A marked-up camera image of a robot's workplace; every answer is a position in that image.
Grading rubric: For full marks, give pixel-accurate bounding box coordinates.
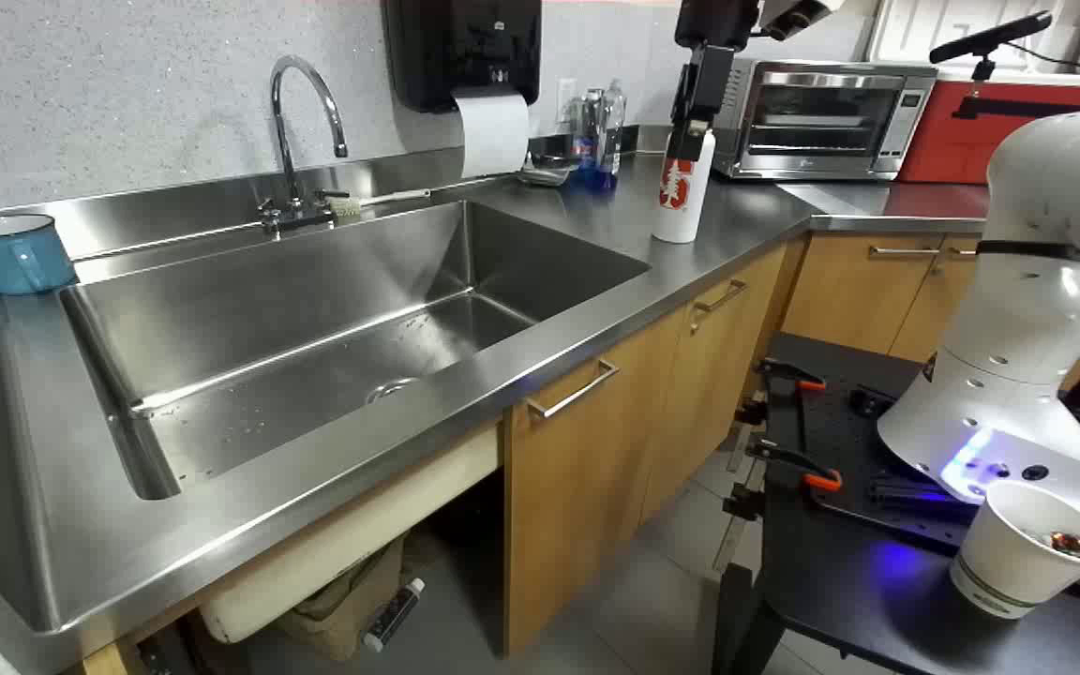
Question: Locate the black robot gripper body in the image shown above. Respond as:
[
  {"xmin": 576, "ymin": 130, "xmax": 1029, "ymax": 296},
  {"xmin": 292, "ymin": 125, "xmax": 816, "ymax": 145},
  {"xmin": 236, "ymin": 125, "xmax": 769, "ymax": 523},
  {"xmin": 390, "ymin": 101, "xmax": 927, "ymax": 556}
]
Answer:
[{"xmin": 670, "ymin": 0, "xmax": 764, "ymax": 56}]

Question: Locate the white plastic bottle red print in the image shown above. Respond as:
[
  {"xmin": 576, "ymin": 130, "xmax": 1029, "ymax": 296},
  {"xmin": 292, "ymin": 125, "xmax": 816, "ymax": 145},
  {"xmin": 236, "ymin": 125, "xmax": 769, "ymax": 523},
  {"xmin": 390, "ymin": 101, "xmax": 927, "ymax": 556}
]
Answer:
[{"xmin": 647, "ymin": 125, "xmax": 720, "ymax": 247}]

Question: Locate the clear soap bottle blue liquid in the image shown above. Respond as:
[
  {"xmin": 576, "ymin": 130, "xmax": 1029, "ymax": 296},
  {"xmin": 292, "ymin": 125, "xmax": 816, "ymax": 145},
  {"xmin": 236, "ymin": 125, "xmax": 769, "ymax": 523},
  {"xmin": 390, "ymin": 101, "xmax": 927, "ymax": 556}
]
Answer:
[{"xmin": 567, "ymin": 78, "xmax": 634, "ymax": 196}]

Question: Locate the wooden cabinet under sink counter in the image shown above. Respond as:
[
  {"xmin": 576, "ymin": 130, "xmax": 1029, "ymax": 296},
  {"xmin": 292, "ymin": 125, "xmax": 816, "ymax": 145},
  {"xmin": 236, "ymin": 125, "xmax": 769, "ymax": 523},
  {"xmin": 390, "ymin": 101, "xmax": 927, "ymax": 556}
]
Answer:
[{"xmin": 496, "ymin": 236, "xmax": 810, "ymax": 665}]

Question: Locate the silver toaster oven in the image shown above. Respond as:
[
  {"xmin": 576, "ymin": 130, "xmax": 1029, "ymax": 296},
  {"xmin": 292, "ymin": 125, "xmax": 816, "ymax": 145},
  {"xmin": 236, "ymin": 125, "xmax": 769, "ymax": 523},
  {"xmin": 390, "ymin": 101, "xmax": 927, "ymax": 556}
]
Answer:
[{"xmin": 711, "ymin": 56, "xmax": 942, "ymax": 187}]

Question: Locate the small dark dish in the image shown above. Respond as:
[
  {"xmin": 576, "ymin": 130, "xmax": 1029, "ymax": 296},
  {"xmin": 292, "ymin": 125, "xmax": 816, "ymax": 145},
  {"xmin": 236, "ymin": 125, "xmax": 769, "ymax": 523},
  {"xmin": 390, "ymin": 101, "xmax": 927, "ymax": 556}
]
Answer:
[{"xmin": 519, "ymin": 130, "xmax": 580, "ymax": 190}]

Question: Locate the white paper towel sheet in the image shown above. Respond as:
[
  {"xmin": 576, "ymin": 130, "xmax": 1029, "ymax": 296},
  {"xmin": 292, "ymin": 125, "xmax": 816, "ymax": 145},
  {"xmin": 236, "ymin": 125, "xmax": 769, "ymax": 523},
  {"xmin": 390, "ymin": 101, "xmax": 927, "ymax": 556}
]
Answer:
[{"xmin": 451, "ymin": 91, "xmax": 536, "ymax": 178}]

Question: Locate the black paper towel dispenser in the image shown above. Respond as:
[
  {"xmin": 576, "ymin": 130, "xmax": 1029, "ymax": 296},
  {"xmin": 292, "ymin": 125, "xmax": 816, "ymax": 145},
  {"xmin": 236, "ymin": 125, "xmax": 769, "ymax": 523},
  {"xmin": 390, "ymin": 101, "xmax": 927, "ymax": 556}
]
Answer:
[{"xmin": 377, "ymin": 0, "xmax": 549, "ymax": 116}]

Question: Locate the red cabinet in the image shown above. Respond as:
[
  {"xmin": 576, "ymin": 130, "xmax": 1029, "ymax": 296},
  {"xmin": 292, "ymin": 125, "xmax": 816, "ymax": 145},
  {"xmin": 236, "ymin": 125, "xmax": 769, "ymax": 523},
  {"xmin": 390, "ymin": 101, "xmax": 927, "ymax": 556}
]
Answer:
[{"xmin": 895, "ymin": 78, "xmax": 1080, "ymax": 190}]

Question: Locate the wooden cabinet under toaster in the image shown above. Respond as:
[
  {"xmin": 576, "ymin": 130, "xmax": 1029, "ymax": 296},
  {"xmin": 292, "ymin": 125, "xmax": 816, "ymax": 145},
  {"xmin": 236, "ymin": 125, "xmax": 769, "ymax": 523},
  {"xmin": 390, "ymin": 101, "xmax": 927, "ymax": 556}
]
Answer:
[{"xmin": 777, "ymin": 230, "xmax": 1080, "ymax": 406}]

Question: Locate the chrome gooseneck faucet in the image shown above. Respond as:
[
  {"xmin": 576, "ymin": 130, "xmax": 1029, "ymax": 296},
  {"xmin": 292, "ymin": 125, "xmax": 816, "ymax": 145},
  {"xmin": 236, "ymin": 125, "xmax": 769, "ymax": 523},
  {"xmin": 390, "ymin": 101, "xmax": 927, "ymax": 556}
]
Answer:
[{"xmin": 256, "ymin": 51, "xmax": 371, "ymax": 240}]

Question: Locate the stainless steel sink basin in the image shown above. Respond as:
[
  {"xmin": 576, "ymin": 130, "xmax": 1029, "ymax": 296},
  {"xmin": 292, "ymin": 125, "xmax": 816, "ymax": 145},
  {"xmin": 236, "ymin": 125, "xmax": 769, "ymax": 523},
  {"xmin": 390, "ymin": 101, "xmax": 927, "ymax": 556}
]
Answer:
[{"xmin": 57, "ymin": 198, "xmax": 656, "ymax": 502}]

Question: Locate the black work table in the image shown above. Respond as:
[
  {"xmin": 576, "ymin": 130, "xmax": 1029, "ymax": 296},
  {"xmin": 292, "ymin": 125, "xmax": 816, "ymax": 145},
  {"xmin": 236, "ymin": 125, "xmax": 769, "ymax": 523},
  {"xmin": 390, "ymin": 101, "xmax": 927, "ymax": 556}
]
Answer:
[{"xmin": 710, "ymin": 327, "xmax": 1080, "ymax": 675}]

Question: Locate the white paper cup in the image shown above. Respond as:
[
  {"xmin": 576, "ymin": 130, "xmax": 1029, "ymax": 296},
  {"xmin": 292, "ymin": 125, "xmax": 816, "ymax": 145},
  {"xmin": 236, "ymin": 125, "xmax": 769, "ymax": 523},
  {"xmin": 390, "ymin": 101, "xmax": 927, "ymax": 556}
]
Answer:
[{"xmin": 946, "ymin": 475, "xmax": 1080, "ymax": 623}]

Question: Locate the beige trash bin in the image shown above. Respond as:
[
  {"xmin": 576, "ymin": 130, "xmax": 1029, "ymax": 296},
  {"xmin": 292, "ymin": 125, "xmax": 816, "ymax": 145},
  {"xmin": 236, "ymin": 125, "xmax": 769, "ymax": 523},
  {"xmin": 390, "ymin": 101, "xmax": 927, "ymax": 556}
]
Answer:
[{"xmin": 272, "ymin": 531, "xmax": 434, "ymax": 667}]

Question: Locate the blue sponge holder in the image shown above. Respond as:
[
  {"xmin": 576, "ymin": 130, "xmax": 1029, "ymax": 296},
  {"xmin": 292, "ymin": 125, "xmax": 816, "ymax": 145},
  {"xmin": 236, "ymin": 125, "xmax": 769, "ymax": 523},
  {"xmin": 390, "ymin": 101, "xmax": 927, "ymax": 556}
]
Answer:
[{"xmin": 0, "ymin": 210, "xmax": 77, "ymax": 298}]

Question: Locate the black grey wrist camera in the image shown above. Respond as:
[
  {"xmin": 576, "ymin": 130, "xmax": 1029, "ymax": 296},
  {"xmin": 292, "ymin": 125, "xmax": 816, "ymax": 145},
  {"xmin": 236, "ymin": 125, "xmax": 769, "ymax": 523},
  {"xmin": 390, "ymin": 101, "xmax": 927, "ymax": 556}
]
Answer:
[{"xmin": 752, "ymin": 0, "xmax": 847, "ymax": 43}]

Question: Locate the short silver cabinet handle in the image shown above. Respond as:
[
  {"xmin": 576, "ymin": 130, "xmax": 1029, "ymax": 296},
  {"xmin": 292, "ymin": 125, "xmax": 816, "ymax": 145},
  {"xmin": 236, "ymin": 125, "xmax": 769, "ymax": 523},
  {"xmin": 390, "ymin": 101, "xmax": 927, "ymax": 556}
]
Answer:
[{"xmin": 686, "ymin": 277, "xmax": 752, "ymax": 337}]

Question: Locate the horizontal silver drawer handle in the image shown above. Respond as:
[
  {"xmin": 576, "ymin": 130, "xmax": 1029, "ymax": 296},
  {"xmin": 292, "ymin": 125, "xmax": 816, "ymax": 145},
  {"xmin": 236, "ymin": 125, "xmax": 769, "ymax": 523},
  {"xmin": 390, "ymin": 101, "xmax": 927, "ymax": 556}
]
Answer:
[{"xmin": 865, "ymin": 236, "xmax": 984, "ymax": 265}]

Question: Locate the black camera on stand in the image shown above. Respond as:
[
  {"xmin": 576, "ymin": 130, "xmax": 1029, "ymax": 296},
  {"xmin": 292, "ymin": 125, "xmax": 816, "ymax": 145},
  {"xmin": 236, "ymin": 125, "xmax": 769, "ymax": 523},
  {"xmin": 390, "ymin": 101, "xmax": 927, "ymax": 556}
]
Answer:
[{"xmin": 927, "ymin": 6, "xmax": 1056, "ymax": 85}]

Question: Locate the black clamp orange handle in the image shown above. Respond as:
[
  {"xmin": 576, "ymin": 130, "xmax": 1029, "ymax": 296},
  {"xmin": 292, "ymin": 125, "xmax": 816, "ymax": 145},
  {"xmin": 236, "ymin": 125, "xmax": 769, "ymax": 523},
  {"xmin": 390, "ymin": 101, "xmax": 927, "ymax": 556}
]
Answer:
[
  {"xmin": 737, "ymin": 427, "xmax": 847, "ymax": 497},
  {"xmin": 752, "ymin": 353, "xmax": 831, "ymax": 406}
]

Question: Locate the long silver cabinet handle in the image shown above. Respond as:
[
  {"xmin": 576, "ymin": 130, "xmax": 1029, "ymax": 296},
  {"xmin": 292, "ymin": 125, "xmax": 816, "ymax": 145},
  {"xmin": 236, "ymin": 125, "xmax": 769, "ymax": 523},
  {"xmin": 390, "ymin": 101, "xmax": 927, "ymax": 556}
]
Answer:
[{"xmin": 524, "ymin": 355, "xmax": 624, "ymax": 423}]

